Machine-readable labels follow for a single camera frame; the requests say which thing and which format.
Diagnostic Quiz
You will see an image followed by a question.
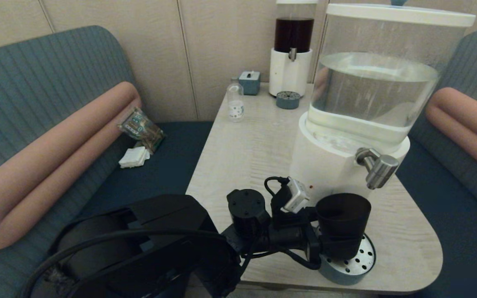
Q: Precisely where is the black plastic cup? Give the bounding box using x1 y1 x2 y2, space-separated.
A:
316 193 371 240

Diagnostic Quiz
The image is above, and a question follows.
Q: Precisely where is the round metal drip tray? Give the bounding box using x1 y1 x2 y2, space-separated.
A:
315 232 376 286

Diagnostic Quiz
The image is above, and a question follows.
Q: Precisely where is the clear water dispenser white base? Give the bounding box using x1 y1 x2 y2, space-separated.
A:
289 3 476 207

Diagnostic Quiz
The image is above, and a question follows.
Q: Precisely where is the teal upholstered bench sofa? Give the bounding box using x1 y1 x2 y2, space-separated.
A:
381 30 477 298
0 26 214 298

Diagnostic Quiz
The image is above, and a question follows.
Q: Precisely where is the blue perforated drip tray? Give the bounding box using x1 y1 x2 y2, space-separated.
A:
276 91 301 110

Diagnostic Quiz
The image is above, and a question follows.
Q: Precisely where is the clear glass bottle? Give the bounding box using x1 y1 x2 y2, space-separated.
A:
227 78 245 122

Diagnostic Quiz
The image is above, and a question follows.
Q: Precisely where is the blue-grey square box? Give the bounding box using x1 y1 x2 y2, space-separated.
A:
239 71 261 96

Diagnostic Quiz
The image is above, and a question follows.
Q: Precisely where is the dark drink dispenser white base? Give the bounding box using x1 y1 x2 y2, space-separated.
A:
269 0 318 98

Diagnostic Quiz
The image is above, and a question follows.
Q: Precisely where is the white folded napkin stack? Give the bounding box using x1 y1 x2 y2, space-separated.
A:
119 146 151 168

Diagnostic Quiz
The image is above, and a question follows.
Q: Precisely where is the pink cylindrical bolster cushion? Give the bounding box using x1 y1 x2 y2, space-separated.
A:
0 82 143 250
424 87 477 184

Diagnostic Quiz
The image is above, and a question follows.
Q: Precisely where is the clear plastic snack packet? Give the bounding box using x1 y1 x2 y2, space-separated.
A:
118 107 166 154

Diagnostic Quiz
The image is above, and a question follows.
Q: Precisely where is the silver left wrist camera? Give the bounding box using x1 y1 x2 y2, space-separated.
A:
282 177 311 214

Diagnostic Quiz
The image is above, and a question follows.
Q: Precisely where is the black left camera cable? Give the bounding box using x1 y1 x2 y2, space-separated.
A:
264 176 291 200

